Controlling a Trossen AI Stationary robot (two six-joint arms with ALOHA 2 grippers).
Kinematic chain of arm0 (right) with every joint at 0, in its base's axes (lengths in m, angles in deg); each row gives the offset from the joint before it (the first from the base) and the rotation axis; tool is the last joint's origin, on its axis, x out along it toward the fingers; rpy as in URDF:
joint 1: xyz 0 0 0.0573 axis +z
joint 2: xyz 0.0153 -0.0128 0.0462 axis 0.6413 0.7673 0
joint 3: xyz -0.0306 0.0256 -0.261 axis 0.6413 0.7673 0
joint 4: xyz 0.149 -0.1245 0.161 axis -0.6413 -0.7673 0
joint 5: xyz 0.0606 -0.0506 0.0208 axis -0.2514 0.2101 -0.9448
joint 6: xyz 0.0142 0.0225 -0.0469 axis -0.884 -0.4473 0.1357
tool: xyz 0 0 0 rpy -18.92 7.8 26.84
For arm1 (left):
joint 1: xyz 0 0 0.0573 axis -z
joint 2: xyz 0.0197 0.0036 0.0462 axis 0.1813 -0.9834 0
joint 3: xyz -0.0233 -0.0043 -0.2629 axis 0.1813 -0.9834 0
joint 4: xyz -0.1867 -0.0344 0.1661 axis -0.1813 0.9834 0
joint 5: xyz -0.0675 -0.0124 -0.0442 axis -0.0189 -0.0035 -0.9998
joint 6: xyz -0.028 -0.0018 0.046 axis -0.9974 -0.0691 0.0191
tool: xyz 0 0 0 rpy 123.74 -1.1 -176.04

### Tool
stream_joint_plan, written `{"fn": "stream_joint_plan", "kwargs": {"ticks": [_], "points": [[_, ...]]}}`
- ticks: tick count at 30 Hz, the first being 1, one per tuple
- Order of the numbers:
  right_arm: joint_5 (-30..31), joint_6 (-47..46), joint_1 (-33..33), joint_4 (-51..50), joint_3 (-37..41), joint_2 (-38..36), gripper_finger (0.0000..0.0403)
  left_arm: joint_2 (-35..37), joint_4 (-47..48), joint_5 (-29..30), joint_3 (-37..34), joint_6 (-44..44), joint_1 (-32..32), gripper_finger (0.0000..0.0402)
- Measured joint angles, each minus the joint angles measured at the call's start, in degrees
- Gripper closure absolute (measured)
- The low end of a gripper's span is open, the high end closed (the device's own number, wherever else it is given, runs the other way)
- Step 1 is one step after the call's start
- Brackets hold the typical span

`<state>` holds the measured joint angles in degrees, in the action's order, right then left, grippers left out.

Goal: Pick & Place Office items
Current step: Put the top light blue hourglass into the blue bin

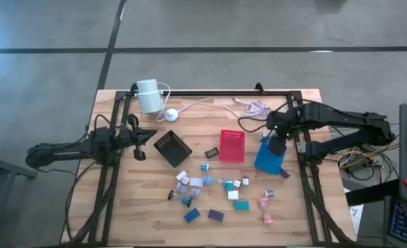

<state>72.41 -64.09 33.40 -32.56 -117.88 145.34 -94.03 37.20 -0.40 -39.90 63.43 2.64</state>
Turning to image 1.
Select blue mesh basket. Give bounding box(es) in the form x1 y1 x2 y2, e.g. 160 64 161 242
253 136 289 176

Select blue rectangular pad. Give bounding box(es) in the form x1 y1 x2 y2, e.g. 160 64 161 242
183 207 201 224

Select red mesh basket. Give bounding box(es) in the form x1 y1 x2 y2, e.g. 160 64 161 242
218 129 246 163

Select white coiled lamp cable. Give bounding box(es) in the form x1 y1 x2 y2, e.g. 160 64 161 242
154 81 272 123

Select tangled floor cables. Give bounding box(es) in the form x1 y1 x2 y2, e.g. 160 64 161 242
328 125 402 183

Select white cylindrical lamp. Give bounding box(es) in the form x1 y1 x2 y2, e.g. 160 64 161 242
136 79 165 114

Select black desk base beam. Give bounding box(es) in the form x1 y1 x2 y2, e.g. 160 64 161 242
346 178 400 207

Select grey metal furniture frame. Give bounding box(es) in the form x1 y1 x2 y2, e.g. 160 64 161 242
0 151 39 248

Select black sleeved cable bundle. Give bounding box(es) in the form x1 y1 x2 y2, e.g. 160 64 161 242
63 158 121 245
304 178 351 246

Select black mesh tray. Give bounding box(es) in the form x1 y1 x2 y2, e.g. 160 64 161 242
153 130 193 169

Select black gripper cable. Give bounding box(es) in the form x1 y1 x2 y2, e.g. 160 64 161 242
237 115 271 134

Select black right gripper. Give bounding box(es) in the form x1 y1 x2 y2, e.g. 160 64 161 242
265 110 296 158

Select white paper sheet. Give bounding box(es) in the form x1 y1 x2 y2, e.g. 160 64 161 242
349 203 364 235

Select white round cable switch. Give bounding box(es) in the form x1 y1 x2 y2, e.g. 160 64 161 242
164 108 179 122

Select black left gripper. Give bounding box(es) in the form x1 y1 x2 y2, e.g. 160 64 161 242
115 114 158 162

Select dark purple rectangular pad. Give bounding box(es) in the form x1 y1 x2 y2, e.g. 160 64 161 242
207 209 225 223

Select black aluminium rig frame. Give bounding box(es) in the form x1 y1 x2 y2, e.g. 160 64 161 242
87 82 354 246

